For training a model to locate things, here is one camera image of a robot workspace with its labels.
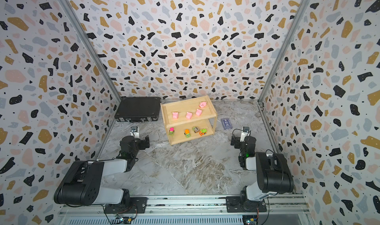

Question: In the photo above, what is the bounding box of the green pink mixer truck toy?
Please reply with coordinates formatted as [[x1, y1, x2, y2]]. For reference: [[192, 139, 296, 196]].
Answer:
[[169, 127, 175, 136]]

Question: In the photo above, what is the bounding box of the orange green dump truck toy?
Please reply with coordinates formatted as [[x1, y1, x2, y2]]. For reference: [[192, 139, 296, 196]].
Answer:
[[199, 129, 207, 136]]

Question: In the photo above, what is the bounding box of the green orange mixer truck toy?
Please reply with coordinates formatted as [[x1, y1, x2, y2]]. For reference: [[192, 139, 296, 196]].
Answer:
[[184, 129, 191, 138]]

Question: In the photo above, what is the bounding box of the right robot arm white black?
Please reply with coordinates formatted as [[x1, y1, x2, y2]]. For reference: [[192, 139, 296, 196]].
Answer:
[[231, 135, 295, 205]]

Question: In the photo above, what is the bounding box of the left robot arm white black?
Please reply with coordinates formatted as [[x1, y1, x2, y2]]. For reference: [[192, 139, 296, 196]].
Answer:
[[53, 136, 150, 208]]

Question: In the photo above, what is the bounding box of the blue card deck box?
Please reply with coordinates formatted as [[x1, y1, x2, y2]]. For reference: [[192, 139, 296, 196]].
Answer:
[[221, 118, 233, 130]]

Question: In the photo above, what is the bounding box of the black briefcase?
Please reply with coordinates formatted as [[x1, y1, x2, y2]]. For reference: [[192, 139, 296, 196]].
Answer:
[[115, 96, 161, 123]]

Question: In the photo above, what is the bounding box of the wooden two-tier shelf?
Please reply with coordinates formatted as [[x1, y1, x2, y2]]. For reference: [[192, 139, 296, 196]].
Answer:
[[161, 95, 217, 145]]

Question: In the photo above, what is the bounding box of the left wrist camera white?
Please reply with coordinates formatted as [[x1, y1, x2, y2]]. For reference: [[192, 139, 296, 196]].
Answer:
[[130, 126, 140, 139]]

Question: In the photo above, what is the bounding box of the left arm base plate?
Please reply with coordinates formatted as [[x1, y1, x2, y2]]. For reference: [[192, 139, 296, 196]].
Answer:
[[104, 197, 148, 214]]

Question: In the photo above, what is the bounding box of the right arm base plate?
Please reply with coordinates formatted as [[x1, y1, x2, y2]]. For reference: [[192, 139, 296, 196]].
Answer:
[[226, 196, 267, 213]]

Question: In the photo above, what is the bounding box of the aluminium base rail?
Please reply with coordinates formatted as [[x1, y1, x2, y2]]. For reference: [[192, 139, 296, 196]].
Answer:
[[57, 194, 313, 225]]

